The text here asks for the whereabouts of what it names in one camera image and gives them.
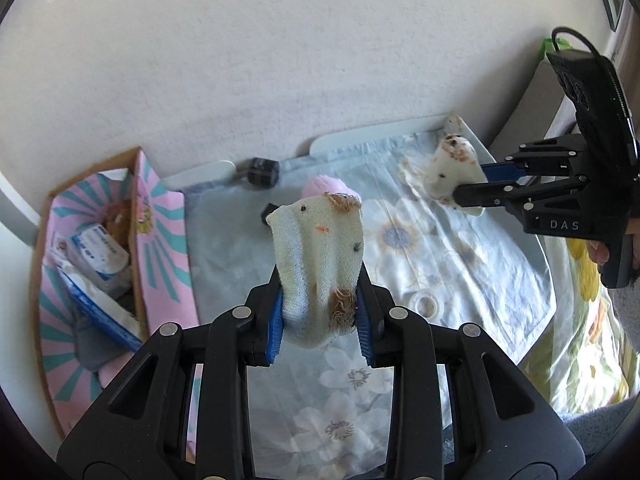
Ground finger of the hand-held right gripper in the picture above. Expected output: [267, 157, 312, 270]
[479, 136, 587, 183]
[451, 174, 591, 221]

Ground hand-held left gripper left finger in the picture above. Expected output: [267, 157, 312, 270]
[56, 262, 288, 480]

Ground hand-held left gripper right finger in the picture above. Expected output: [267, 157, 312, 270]
[354, 264, 586, 480]

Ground cream knitted sock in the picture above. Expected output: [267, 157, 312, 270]
[422, 132, 490, 218]
[265, 192, 365, 351]

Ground pink sunburst cardboard box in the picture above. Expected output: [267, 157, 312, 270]
[29, 146, 201, 443]

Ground blue white tissue packet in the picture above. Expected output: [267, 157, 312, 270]
[59, 264, 145, 353]

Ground white blue wipes packet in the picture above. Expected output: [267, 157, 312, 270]
[65, 224, 132, 297]

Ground person's right forearm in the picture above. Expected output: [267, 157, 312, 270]
[602, 280, 640, 356]

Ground person's right hand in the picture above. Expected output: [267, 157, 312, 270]
[586, 239, 612, 267]

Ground grey bed headboard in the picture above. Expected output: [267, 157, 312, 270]
[487, 57, 588, 166]

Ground clear tape roll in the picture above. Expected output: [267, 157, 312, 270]
[410, 289, 442, 319]

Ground pale blue floral cloth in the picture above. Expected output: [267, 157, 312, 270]
[182, 115, 560, 480]

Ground green object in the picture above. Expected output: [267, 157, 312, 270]
[541, 35, 572, 57]

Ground pink fluffy sock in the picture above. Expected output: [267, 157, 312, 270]
[301, 173, 359, 202]

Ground small black checked box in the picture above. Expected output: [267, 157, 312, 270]
[236, 157, 281, 189]

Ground yellow floral bedsheet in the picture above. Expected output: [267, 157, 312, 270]
[520, 232, 632, 413]

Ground brown fuzzy item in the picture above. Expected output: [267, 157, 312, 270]
[101, 199, 135, 242]

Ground person's fluffy robe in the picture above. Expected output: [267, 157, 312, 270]
[557, 395, 638, 461]

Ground black cable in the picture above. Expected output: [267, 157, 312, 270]
[551, 26, 602, 57]

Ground grey metal frame strip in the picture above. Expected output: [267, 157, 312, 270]
[0, 170, 43, 241]

